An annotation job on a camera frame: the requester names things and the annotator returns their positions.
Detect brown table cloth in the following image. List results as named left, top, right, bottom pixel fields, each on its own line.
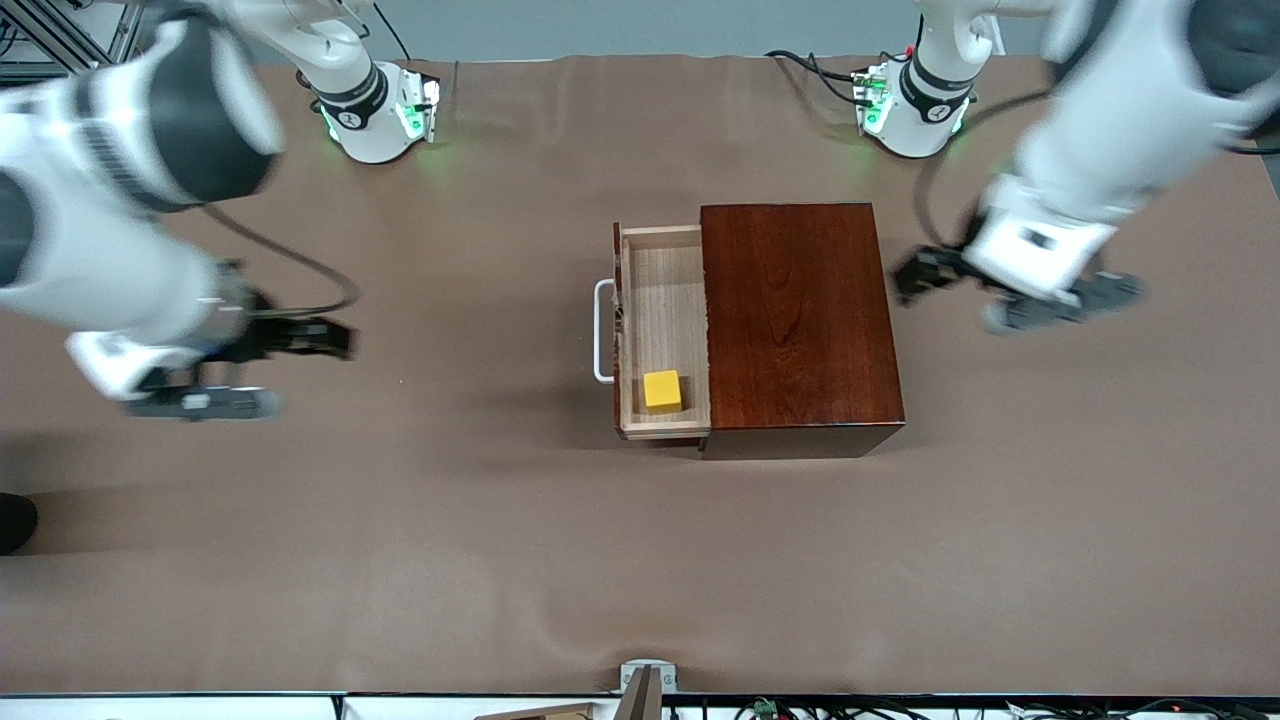
left=0, top=52, right=1280, bottom=698

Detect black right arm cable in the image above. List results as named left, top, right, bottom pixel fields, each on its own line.
left=200, top=203, right=361, bottom=321

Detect grey brown upright pole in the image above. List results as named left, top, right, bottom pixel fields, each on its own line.
left=617, top=668, right=663, bottom=720

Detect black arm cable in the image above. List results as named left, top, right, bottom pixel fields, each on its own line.
left=913, top=88, right=1053, bottom=253
left=200, top=203, right=361, bottom=321

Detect wooden drawer with white handle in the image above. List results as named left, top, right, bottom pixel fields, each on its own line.
left=595, top=222, right=713, bottom=443

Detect aluminium frame profile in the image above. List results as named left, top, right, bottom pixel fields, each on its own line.
left=0, top=0, right=146, bottom=71

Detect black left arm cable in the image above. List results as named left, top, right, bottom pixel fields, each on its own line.
left=913, top=88, right=1053, bottom=253

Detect white table edge rail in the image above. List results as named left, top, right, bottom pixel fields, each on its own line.
left=0, top=695, right=621, bottom=720

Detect grey metal bracket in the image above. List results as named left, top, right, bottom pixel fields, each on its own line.
left=620, top=659, right=678, bottom=693

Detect dark brown wooden cabinet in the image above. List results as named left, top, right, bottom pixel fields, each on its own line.
left=700, top=202, right=908, bottom=461

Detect black right base cable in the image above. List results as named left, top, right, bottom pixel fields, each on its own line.
left=375, top=0, right=421, bottom=61

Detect black round object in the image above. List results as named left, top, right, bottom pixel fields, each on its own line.
left=0, top=493, right=39, bottom=556

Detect black left base cables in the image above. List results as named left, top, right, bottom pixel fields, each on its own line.
left=765, top=50, right=871, bottom=106

